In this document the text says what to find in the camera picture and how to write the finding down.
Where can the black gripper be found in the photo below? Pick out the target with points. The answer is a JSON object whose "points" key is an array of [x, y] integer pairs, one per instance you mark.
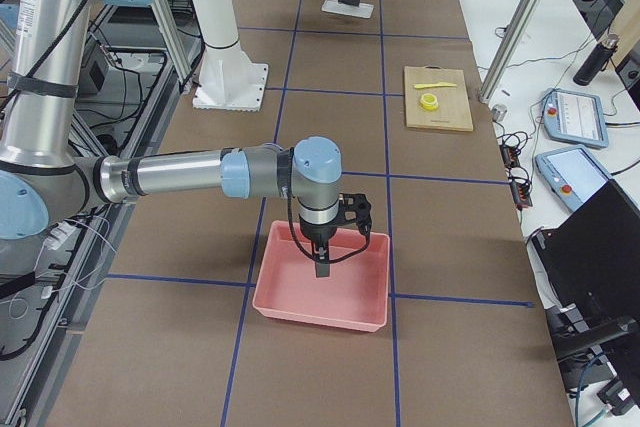
{"points": [[317, 234]]}

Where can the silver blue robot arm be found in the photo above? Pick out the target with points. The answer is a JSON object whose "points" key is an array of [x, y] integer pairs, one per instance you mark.
{"points": [[42, 183]]}

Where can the black water bottle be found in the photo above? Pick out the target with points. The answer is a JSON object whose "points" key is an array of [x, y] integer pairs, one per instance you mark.
{"points": [[597, 60]]}

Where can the pink plastic bin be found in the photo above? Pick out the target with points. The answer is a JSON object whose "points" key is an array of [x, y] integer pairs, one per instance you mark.
{"points": [[354, 296]]}

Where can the yellow lemon slices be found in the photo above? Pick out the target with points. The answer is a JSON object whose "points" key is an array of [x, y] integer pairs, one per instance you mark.
{"points": [[429, 102]]}

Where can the bamboo cutting board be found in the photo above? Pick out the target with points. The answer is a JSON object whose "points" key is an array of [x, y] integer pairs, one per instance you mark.
{"points": [[453, 114]]}

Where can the black power strip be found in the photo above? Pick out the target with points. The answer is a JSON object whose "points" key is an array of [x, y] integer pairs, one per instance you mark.
{"points": [[518, 177]]}

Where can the yellow plastic knife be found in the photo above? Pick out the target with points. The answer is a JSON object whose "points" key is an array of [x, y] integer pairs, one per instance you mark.
{"points": [[434, 85]]}

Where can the white rectangular tray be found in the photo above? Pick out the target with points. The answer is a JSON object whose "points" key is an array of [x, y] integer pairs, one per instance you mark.
{"points": [[362, 10]]}

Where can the blue teach pendant near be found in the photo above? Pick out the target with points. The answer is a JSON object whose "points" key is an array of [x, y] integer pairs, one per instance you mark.
{"points": [[573, 174]]}

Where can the blue teach pendant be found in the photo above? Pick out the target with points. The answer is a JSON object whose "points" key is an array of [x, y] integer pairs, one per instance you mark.
{"points": [[574, 117], [573, 174]]}

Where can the black laptop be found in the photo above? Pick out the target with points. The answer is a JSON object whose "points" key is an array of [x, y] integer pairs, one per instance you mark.
{"points": [[592, 258]]}

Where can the blue teach pendant far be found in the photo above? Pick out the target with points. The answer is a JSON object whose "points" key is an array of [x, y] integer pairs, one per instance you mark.
{"points": [[574, 117]]}

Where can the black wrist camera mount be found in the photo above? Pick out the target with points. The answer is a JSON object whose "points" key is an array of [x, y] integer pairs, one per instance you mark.
{"points": [[355, 209]]}

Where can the white camera stand base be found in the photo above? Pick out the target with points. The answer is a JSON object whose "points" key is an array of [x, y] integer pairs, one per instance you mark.
{"points": [[228, 79]]}

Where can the aluminium frame post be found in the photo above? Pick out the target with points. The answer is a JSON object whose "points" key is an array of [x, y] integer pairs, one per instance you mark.
{"points": [[514, 32]]}

